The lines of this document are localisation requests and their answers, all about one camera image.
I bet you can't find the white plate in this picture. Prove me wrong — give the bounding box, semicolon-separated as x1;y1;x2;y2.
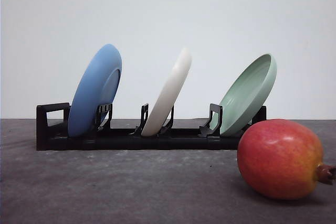
141;48;192;136

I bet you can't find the red pomegranate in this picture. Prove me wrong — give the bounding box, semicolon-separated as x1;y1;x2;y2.
237;119;336;199

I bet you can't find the green plate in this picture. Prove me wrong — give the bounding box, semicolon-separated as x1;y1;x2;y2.
210;54;277;136

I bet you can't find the blue plate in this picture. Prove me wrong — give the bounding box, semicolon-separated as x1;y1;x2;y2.
67;44;122;138

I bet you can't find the black plastic dish rack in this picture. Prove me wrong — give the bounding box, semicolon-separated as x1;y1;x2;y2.
37;102;266;151

